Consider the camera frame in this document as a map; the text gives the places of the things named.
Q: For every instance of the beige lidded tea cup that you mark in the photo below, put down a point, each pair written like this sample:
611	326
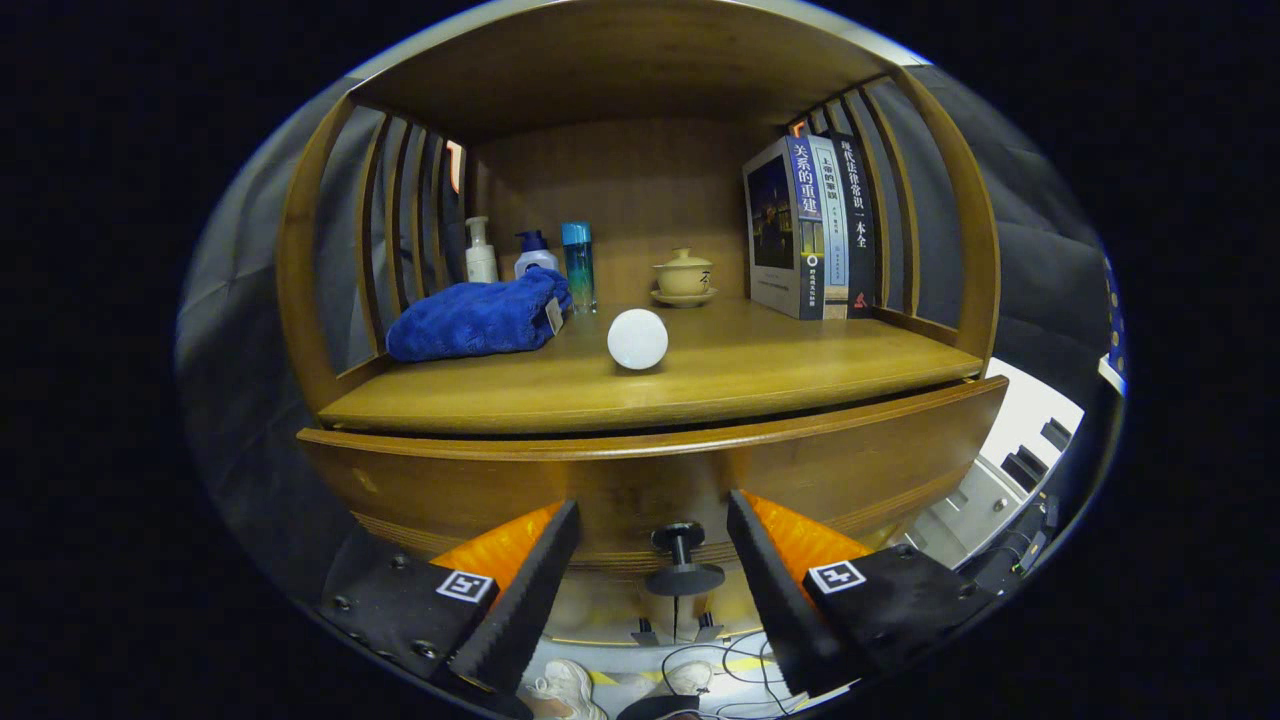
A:
684	278

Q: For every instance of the white pump bottle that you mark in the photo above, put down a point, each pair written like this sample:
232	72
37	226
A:
481	262

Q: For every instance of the blue towel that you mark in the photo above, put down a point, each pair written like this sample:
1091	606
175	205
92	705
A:
470	320

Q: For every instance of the person's dark clothing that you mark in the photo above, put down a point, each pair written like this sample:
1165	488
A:
655	708

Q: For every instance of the wooden drawer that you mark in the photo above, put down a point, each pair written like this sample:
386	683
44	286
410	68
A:
620	480

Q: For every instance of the black electronic device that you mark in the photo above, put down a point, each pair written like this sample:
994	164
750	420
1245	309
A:
1020	550

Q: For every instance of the book with pale spine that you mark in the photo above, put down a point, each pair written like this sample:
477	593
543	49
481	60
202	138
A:
835	230

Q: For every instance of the white bottle with blue cap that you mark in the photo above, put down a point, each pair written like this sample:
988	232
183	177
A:
536	262

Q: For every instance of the book with blue spine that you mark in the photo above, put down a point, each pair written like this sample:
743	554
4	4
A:
775	220

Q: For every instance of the wooden countertop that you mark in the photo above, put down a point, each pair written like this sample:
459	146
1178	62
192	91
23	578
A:
740	370

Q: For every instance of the white squeeze tube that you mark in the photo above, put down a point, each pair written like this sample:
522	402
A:
638	340

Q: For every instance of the wooden cabinet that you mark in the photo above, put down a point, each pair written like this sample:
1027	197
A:
620	190

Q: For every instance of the blue polka dot gift bag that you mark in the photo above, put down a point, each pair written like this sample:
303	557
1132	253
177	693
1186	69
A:
1115	320

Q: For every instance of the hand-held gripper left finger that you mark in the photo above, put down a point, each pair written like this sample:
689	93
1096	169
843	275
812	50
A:
530	610

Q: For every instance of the wooden cabinet door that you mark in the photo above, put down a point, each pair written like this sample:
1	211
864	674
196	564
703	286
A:
732	615
600	615

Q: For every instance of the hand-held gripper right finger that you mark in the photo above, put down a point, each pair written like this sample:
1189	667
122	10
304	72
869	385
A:
780	600

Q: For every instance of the white box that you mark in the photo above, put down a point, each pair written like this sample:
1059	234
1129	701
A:
1025	410

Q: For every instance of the white shoe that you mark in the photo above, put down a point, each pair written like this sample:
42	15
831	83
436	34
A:
690	678
565	685

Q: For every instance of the clear blue bottle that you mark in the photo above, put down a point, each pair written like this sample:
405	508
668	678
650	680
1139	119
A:
578	270

